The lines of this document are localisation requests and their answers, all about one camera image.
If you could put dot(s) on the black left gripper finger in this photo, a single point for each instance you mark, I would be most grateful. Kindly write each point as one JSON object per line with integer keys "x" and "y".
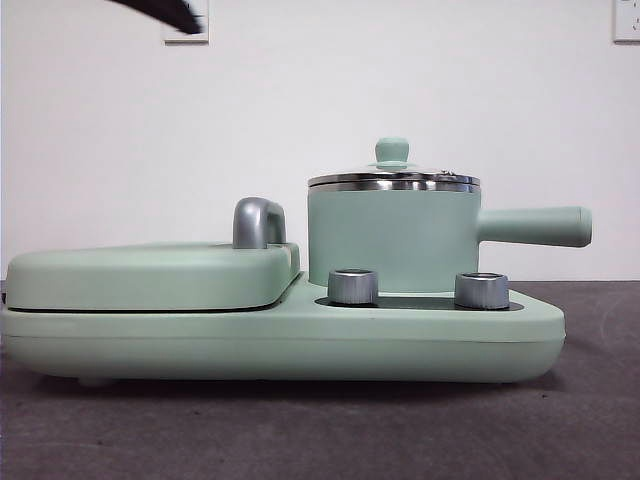
{"x": 175, "y": 15}

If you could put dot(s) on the glass lid with green knob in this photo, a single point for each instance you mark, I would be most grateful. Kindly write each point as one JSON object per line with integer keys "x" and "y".
{"x": 392, "y": 152}

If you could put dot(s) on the mint green steamer pot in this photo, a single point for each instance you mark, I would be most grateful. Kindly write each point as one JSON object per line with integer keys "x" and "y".
{"x": 390, "y": 235}

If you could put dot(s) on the silver control knob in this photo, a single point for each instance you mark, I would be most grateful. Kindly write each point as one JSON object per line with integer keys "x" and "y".
{"x": 481, "y": 290}
{"x": 352, "y": 287}

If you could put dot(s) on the mint green cooker base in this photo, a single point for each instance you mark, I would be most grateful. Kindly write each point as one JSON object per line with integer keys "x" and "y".
{"x": 250, "y": 345}

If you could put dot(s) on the white wall socket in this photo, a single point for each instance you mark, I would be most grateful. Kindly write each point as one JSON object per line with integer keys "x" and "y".
{"x": 185, "y": 39}
{"x": 627, "y": 20}

